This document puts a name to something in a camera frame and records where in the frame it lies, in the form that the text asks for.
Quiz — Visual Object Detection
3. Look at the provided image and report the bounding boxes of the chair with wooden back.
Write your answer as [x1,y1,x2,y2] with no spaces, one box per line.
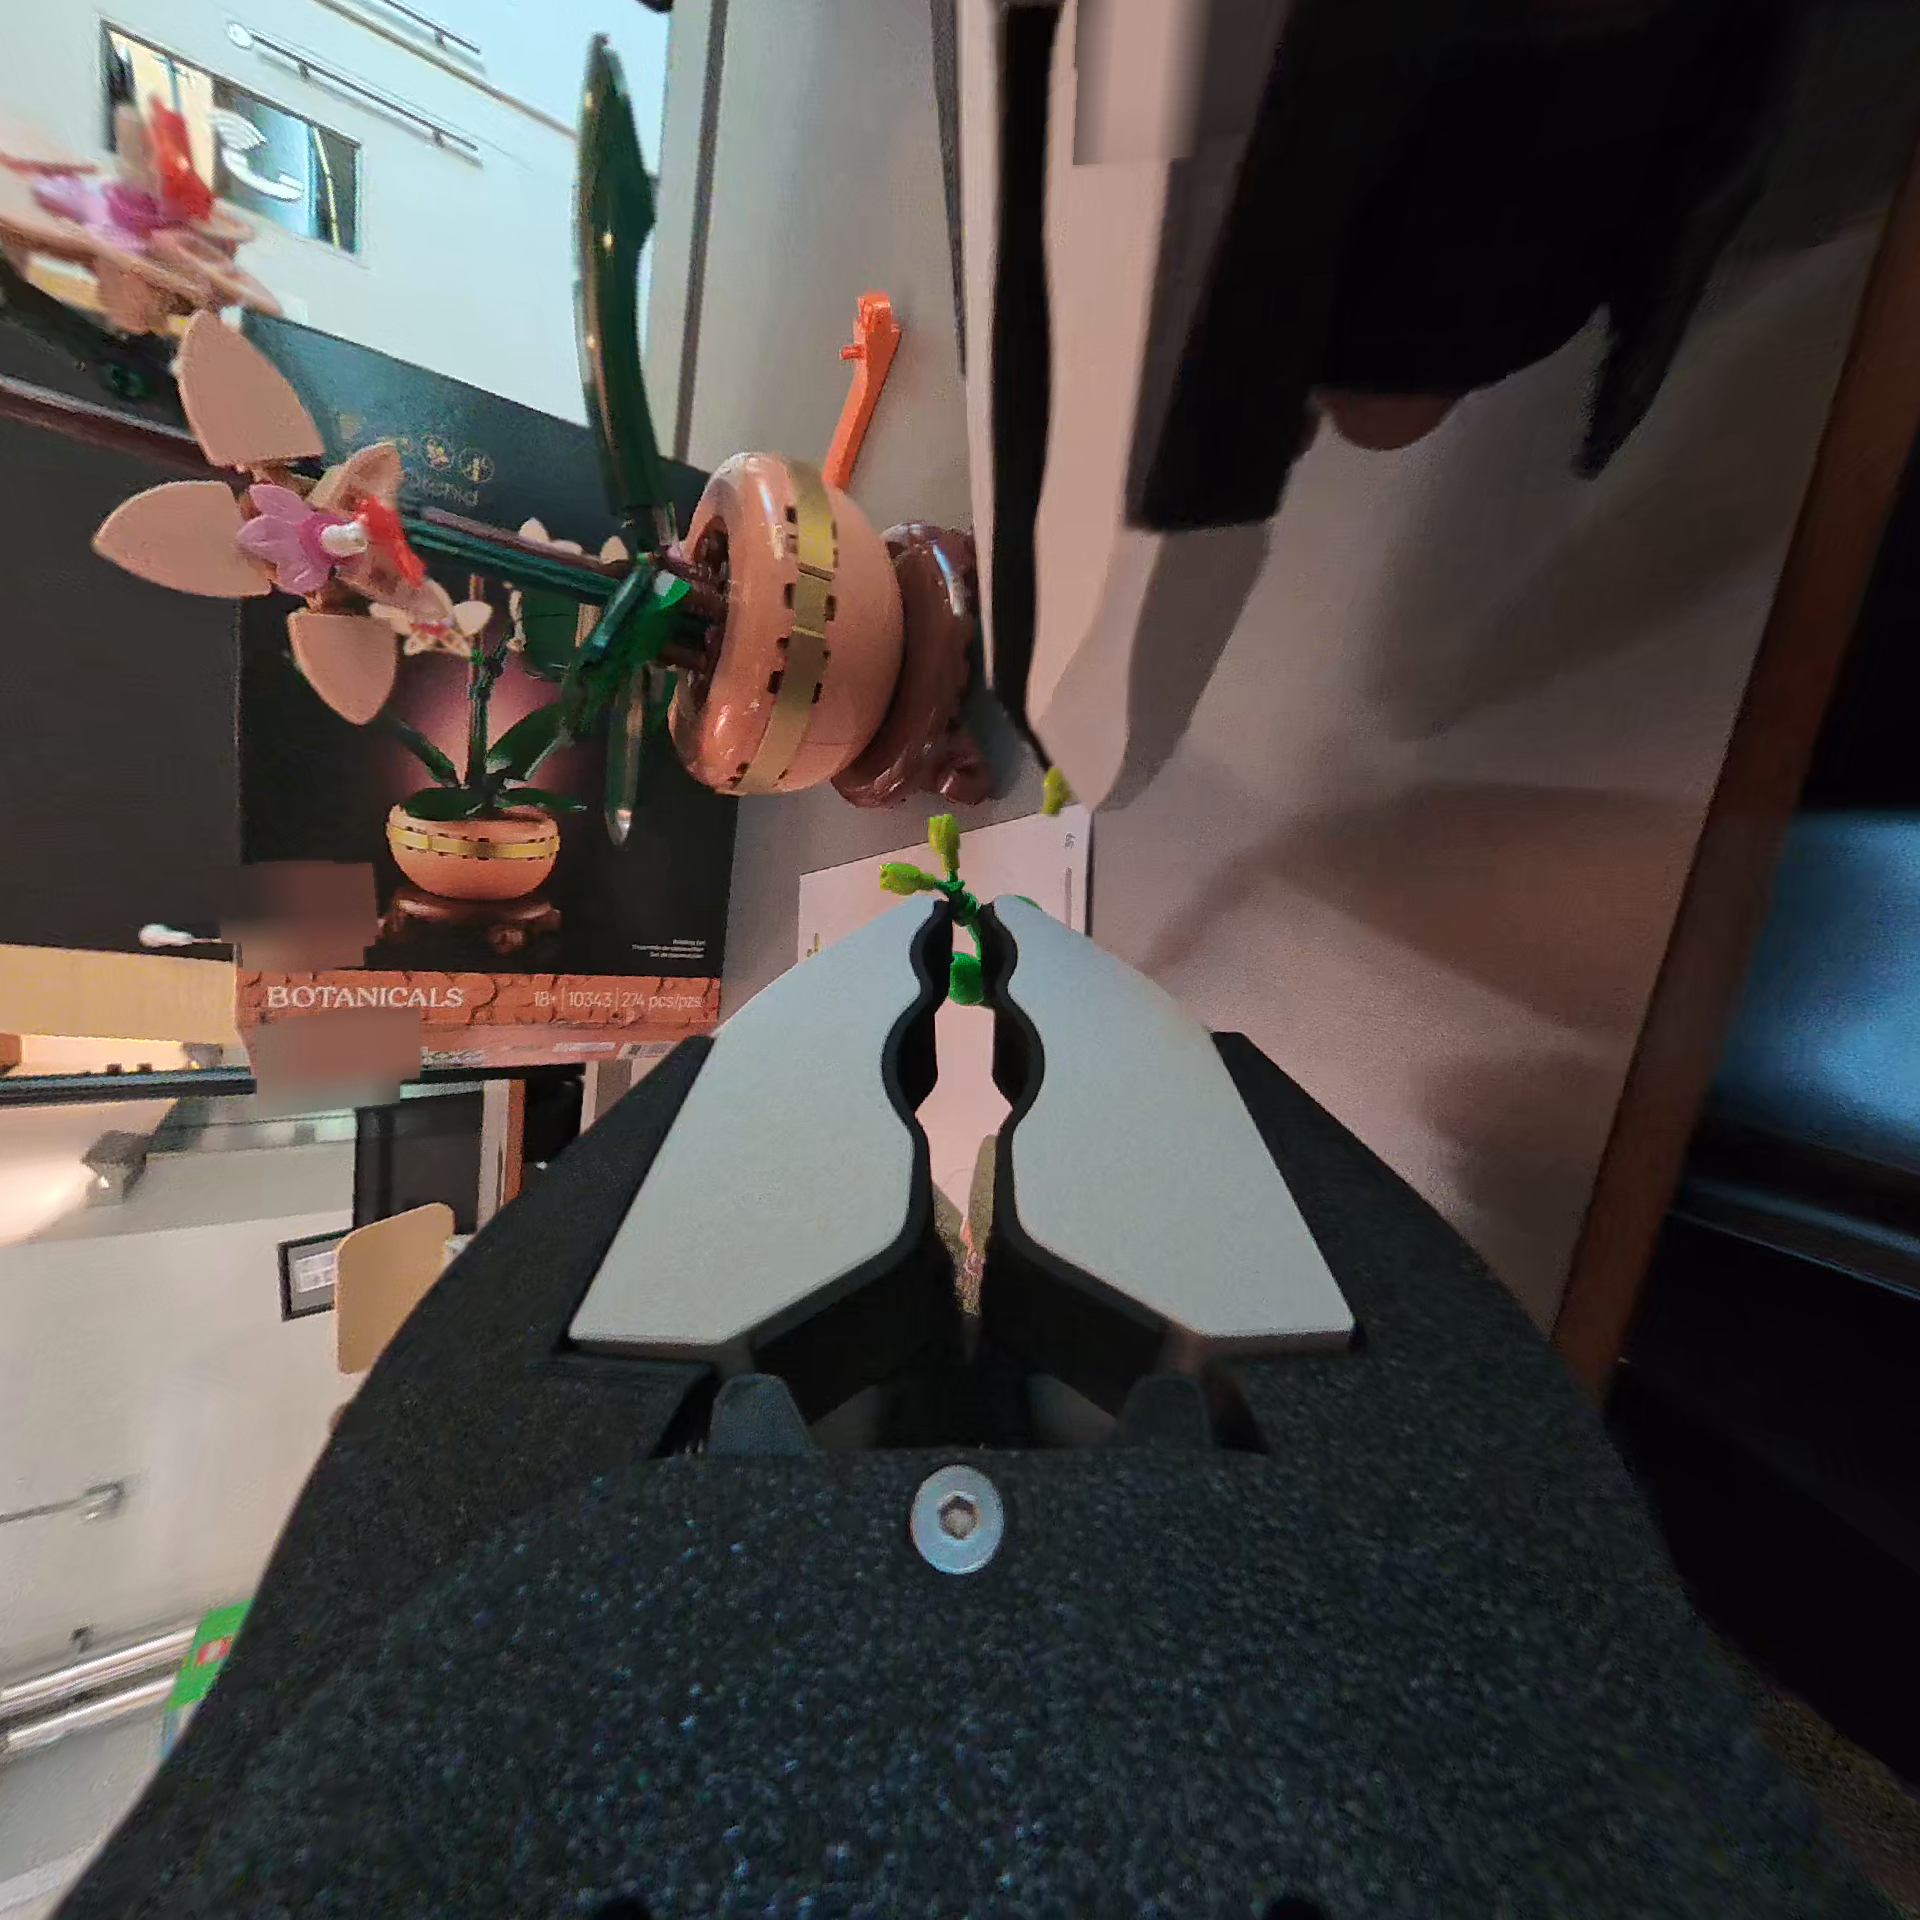
[335,1200,455,1375]

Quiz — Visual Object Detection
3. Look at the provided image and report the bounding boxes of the blue padded seat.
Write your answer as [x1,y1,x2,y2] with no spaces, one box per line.
[1687,809,1920,1201]

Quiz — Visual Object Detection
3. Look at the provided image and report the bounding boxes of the person's right hand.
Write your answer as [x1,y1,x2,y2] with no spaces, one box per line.
[1312,386,1453,452]

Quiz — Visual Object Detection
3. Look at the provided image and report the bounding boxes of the dark printed toy set box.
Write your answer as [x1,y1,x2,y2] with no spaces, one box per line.
[231,305,740,1069]

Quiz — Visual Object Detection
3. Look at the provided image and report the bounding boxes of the toy brick orchid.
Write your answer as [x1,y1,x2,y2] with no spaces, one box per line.
[0,29,993,845]

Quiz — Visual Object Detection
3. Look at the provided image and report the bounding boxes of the green box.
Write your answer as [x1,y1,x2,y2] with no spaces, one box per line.
[161,1597,251,1759]

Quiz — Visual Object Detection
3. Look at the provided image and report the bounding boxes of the orange brick separator tool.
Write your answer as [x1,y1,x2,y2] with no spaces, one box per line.
[822,287,904,488]

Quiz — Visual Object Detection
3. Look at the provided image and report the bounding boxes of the green toy bud stem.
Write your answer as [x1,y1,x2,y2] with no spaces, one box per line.
[877,813,999,1008]

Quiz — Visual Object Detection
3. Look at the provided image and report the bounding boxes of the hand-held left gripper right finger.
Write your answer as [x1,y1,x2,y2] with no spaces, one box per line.
[982,896,1355,1402]

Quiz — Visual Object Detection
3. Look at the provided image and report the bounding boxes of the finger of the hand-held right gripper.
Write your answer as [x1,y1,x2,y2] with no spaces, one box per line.
[960,0,1310,810]

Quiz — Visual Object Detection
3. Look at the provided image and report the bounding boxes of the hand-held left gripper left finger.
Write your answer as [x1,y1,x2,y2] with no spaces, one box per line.
[569,901,974,1396]

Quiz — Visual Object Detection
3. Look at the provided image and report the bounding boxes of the white instruction booklet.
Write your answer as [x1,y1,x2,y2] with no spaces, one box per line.
[795,809,1097,981]

